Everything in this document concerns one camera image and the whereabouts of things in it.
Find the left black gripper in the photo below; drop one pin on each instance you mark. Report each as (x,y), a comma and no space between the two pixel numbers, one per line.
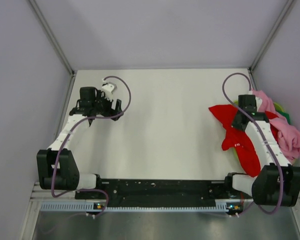
(100,96)

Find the red t shirt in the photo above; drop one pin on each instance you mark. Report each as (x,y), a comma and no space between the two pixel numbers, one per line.
(237,139)

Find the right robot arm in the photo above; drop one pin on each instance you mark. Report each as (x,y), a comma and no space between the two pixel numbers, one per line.
(278,183)

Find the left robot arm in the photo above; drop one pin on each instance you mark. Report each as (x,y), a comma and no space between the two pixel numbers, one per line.
(56,165)

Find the lime green plastic basket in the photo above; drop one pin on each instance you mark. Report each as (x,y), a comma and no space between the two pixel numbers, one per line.
(235,155)

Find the green t shirt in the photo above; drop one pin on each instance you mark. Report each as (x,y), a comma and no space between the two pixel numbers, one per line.
(280,111)

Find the pink t shirt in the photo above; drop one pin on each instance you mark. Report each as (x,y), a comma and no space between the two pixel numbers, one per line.
(286,135)

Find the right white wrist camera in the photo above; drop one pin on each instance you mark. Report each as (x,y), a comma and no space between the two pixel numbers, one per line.
(258,99)

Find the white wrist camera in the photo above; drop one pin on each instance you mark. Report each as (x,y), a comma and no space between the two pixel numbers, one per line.
(258,99)
(108,88)

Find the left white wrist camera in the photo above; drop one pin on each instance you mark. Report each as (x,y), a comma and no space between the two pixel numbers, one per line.
(108,88)

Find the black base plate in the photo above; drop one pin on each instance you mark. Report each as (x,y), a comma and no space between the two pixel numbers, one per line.
(151,193)

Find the grey slotted cable duct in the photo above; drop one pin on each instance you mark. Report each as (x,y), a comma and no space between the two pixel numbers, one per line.
(51,206)

